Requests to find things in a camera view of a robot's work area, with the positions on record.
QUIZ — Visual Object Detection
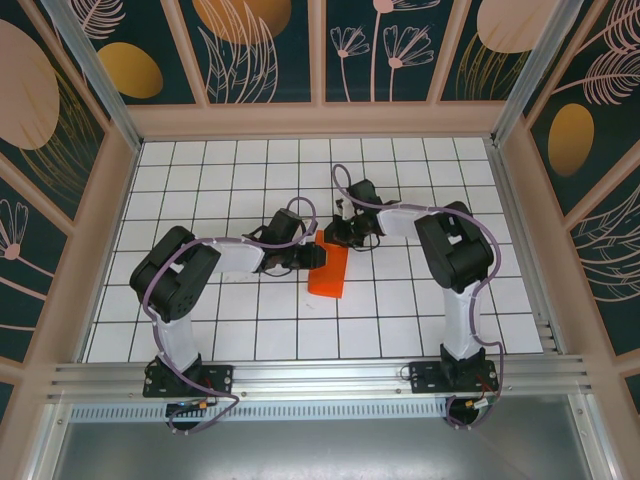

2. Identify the dark panel with single flower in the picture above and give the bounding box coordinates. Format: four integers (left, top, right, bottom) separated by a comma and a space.
0, 154, 69, 364

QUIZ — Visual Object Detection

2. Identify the aluminium side rail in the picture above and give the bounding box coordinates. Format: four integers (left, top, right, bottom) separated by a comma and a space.
487, 137, 569, 357

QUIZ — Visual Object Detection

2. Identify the dark panel with leaf outline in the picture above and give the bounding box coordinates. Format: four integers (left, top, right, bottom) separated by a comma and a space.
178, 0, 317, 105

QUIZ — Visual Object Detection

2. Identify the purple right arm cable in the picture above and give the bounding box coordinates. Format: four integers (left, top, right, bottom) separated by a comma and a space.
331, 163, 504, 432

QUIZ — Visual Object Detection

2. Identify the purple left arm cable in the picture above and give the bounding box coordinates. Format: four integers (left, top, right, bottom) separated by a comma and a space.
141, 196, 320, 437

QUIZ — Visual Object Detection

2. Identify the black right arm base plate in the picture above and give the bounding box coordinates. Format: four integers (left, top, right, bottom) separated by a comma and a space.
408, 360, 500, 396

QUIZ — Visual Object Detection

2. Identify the dark panel with orange oval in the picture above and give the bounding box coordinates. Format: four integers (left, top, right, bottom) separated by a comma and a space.
74, 0, 197, 106

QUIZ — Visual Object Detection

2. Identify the long aluminium base rail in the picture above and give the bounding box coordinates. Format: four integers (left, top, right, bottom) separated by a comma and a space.
47, 354, 594, 401

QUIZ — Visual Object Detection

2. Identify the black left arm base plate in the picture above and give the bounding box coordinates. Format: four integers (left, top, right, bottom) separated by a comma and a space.
143, 360, 235, 399

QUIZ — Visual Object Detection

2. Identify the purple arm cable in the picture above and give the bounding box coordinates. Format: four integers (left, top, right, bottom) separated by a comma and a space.
141, 196, 320, 437
331, 163, 504, 432

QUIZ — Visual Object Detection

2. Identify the dark panel with gold fern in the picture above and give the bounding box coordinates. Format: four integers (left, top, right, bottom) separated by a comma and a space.
438, 0, 556, 104

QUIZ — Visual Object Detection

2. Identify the dark panel with pink flowers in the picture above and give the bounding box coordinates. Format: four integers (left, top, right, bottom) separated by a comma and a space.
324, 0, 454, 105

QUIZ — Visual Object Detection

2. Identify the orange paper sheet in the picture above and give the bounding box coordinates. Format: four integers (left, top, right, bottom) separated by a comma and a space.
307, 229, 351, 300

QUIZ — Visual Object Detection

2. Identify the dark panel with peach circle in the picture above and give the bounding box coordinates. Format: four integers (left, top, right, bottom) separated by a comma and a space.
0, 0, 109, 221

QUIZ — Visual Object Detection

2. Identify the grey metal sheet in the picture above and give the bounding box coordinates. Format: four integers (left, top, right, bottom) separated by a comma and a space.
29, 417, 616, 480

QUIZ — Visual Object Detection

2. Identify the aluminium corner post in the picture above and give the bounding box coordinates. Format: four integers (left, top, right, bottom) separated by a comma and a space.
42, 0, 144, 151
492, 0, 586, 146

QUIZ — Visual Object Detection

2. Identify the dark panel with feather and oval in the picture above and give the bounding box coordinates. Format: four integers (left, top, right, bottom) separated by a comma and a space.
529, 0, 640, 216

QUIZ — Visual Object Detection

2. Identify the dark panel with feather outline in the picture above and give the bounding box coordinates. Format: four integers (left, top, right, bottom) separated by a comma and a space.
569, 187, 640, 356

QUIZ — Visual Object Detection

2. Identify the slotted metal cable tray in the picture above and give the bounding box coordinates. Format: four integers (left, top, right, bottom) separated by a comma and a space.
69, 402, 451, 424

